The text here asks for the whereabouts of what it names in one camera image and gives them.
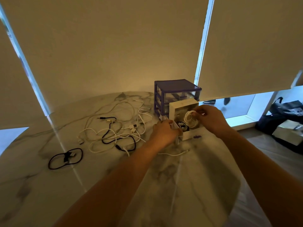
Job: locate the person's right hand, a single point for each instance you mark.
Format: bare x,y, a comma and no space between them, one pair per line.
213,120

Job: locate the person's left hand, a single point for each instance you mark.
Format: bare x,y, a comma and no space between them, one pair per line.
162,135

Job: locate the person's right thumb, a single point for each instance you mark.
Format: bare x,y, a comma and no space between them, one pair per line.
199,114

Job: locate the person's left fingers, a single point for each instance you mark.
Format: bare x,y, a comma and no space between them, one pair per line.
174,132

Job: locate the white plastic drawer tray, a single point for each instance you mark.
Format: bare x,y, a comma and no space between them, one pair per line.
180,107

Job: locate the person's left forearm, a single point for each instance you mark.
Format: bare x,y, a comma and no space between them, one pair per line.
111,193

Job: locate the person's right forearm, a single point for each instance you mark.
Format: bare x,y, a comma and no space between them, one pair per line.
265,177

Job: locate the purple drawer organizer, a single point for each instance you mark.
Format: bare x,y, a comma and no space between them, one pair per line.
176,86

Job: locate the black bag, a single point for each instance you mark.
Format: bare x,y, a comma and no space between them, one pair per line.
284,108

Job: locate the beige roller blind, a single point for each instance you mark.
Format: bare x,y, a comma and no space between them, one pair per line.
106,44
251,44
16,92

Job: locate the white cardboard box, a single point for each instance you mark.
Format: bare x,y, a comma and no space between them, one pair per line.
287,132

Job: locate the white window frame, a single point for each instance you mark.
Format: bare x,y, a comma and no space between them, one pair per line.
204,44

